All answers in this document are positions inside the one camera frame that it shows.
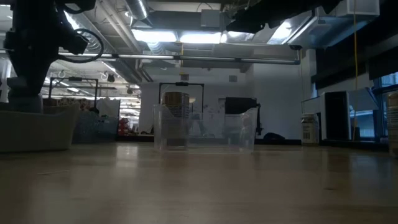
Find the black stand frame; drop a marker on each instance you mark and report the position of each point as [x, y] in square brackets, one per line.
[74, 79]
[182, 84]

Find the white sheet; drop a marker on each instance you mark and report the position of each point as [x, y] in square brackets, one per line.
[109, 107]

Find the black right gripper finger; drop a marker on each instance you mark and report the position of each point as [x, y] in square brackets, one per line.
[248, 26]

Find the white air unit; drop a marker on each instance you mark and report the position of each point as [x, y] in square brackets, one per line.
[360, 7]

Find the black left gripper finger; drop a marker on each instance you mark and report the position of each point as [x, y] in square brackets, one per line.
[28, 76]

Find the white plastic bin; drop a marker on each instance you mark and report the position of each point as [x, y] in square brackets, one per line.
[37, 130]

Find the black monitor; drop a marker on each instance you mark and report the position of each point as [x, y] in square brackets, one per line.
[239, 101]

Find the brown-lidded furikake jar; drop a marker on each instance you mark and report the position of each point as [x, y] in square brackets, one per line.
[175, 102]

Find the long grey pipe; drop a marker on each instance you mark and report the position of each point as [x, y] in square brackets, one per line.
[202, 58]

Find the red storage rack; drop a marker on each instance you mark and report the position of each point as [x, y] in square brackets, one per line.
[123, 127]

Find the smooth silver duct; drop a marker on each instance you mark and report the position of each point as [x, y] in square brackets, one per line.
[136, 7]

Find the corrugated silver duct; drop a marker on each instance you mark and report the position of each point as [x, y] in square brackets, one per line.
[93, 43]

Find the clear plastic bin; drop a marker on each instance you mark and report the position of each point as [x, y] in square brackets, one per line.
[248, 130]

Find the black table edge frame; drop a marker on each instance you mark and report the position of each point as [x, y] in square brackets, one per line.
[280, 142]

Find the grey junction box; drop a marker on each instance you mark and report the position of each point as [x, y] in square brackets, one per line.
[211, 18]

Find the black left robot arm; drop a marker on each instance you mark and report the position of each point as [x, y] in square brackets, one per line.
[40, 9]

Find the bright light panel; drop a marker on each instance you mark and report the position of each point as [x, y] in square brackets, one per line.
[200, 37]
[154, 35]

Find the black cabinet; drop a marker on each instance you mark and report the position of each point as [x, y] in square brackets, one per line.
[335, 115]

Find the glass spice jar white lid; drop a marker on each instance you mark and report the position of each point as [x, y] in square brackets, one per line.
[310, 130]

